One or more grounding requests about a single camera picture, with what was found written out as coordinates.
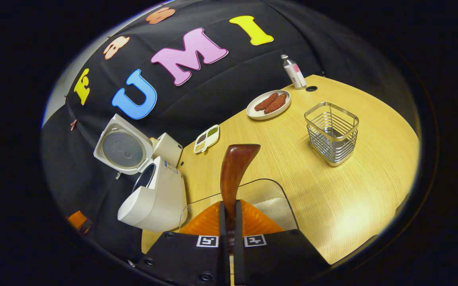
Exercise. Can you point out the clear bottle pink label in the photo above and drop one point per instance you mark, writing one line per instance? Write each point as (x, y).
(294, 73)

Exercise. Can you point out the brown wooden spoon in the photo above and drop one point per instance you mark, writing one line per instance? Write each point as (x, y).
(233, 174)

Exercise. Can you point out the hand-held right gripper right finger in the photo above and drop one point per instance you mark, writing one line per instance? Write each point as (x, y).
(238, 222)

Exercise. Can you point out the white rice cooker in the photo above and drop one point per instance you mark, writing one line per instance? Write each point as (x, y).
(161, 198)

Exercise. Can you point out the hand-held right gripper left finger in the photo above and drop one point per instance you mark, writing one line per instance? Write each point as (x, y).
(222, 222)

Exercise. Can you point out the white toaster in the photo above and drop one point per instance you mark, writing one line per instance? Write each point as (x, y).
(169, 149)

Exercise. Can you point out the white rice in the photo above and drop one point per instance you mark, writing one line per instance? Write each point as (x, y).
(276, 210)

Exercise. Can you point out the black table grommet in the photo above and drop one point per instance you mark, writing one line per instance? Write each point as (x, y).
(311, 88)

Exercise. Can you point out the white divided grain dish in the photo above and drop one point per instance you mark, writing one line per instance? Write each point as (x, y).
(207, 139)

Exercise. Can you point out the copper clip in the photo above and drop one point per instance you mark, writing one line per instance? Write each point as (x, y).
(73, 125)

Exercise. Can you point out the round white plate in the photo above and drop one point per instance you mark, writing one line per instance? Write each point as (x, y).
(253, 114)

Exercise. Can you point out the red meat piece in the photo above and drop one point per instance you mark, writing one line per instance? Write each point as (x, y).
(276, 104)
(265, 102)

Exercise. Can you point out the clear glass container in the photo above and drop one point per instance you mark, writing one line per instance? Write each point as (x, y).
(209, 200)

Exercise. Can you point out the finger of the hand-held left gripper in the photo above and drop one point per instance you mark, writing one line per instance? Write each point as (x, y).
(78, 220)

